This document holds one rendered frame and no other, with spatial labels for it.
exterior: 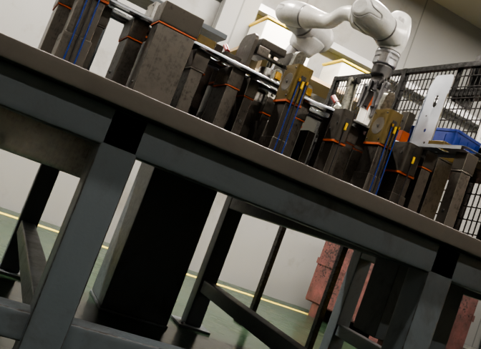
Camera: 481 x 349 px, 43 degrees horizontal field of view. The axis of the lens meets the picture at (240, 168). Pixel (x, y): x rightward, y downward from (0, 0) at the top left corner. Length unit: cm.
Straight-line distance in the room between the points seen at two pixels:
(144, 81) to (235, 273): 399
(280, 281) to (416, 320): 419
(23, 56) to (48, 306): 48
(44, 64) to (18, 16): 397
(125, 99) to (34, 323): 47
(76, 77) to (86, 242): 32
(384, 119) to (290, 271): 386
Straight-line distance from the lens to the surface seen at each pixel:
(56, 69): 118
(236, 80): 193
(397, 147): 211
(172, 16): 171
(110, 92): 118
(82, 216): 122
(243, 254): 552
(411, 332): 159
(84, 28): 163
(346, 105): 238
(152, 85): 168
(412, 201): 212
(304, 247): 577
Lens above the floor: 53
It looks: 5 degrees up
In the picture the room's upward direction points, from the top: 21 degrees clockwise
